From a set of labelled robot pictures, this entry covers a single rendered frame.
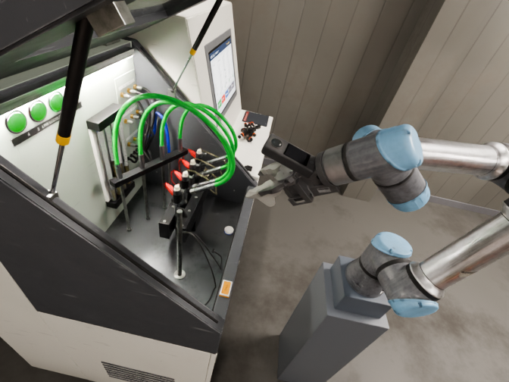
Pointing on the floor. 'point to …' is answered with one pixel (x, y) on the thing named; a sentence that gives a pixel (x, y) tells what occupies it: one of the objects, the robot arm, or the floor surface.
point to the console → (188, 32)
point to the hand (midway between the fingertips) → (254, 182)
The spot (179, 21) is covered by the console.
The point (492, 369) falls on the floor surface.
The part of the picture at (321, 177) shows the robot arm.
